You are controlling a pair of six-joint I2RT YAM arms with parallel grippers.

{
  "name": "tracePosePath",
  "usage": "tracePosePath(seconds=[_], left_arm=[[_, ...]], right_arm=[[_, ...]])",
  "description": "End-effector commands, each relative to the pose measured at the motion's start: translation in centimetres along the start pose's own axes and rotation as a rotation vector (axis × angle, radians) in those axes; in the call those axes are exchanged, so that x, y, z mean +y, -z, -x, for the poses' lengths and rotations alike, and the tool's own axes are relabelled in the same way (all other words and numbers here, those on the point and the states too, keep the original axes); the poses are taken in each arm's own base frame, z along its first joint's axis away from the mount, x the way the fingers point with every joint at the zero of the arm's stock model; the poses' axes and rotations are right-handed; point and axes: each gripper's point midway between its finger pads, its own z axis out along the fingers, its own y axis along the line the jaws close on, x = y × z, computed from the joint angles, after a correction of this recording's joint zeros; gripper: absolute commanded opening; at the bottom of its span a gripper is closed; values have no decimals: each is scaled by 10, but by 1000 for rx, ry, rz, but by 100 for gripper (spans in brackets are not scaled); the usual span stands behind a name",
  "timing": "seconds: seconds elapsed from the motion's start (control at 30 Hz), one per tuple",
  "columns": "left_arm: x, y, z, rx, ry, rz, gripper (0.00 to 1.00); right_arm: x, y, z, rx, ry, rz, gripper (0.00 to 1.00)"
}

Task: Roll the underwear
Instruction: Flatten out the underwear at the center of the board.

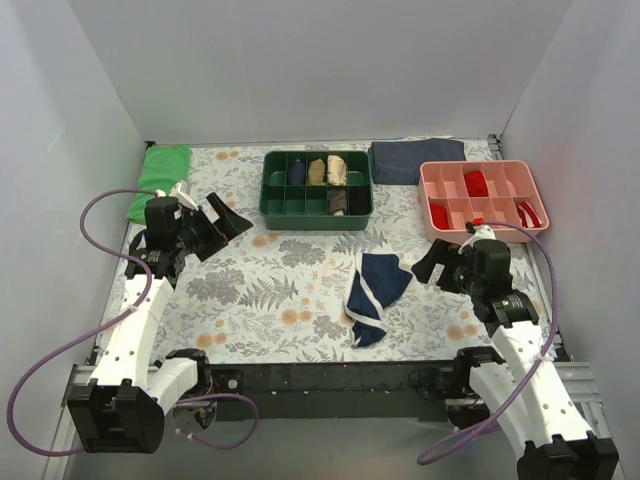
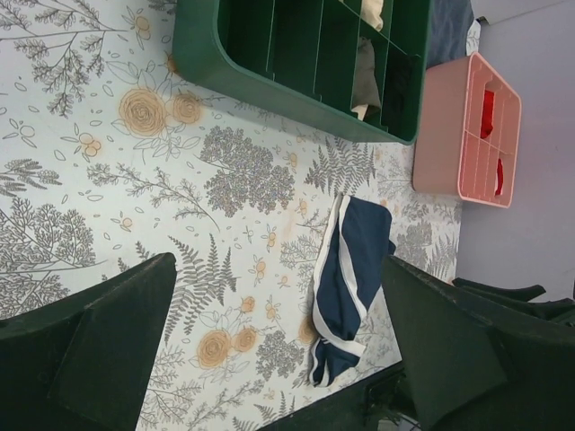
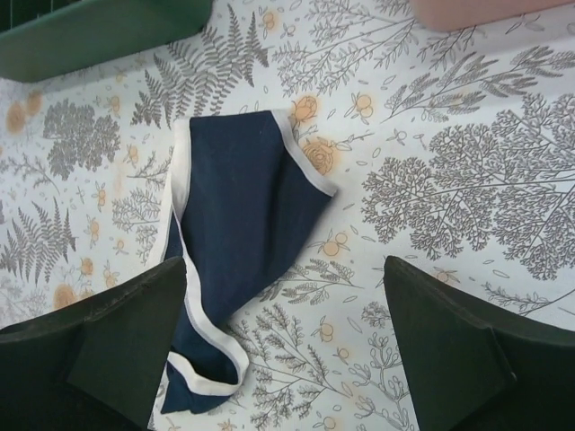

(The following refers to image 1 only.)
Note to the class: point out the dark blue folded cloth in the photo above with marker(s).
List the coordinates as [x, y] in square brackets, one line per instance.
[399, 162]

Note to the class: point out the navy white-trimmed underwear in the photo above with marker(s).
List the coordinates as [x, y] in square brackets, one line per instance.
[376, 281]

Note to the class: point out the rolled red underwear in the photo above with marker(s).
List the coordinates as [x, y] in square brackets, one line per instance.
[439, 216]
[476, 184]

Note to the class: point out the green folded towel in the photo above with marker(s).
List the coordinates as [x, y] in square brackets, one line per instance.
[164, 166]

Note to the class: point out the aluminium frame rail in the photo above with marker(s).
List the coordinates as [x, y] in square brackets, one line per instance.
[582, 385]

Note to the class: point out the floral table mat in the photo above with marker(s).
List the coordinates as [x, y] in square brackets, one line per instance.
[277, 296]

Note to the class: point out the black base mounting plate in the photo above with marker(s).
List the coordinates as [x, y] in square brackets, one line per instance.
[330, 387]

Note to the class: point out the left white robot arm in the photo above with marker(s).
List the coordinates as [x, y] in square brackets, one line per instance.
[122, 407]

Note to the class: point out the rolled red underwear left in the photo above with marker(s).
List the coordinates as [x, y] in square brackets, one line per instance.
[439, 216]

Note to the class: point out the green divided organizer tray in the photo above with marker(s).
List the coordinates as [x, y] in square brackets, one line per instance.
[305, 207]

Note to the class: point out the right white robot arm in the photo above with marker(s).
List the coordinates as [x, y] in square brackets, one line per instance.
[515, 377]

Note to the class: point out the red white striped underwear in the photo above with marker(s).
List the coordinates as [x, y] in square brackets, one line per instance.
[528, 216]

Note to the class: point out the rolled tan underwear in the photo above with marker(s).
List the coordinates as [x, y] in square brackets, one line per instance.
[316, 172]

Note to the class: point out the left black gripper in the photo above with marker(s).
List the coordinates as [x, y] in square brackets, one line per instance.
[211, 235]

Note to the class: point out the pink divided organizer tray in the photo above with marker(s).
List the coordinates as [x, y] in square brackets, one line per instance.
[509, 182]

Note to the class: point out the rolled navy underwear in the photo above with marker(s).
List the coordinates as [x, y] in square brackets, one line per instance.
[296, 172]

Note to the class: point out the rolled red underwear top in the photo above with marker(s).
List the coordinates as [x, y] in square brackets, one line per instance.
[476, 184]

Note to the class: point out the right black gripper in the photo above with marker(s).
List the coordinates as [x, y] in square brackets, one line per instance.
[442, 270]

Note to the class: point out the rolled black underwear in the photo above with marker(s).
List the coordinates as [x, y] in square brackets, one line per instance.
[359, 200]

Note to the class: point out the rolled grey brown underwear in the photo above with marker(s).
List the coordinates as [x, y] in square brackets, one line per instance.
[337, 202]

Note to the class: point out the rolled cream underwear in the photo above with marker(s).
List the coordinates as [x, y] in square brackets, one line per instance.
[337, 171]

